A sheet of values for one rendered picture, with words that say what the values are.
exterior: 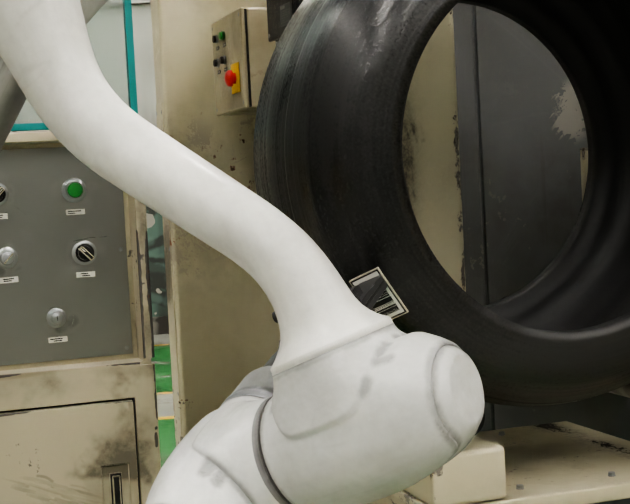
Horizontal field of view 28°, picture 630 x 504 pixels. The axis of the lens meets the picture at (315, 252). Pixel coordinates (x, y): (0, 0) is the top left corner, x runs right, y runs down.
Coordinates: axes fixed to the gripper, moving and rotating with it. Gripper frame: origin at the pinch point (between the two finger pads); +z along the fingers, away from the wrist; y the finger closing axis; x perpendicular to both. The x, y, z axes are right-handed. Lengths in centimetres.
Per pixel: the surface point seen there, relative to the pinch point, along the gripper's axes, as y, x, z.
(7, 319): -9, -78, 32
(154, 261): 118, -593, 695
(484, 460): 23.2, 0.8, 2.7
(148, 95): 1, -549, 754
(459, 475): 22.8, -1.4, 0.3
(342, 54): -22.2, 6.5, 11.9
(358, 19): -24.3, 8.9, 14.5
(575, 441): 40, -3, 32
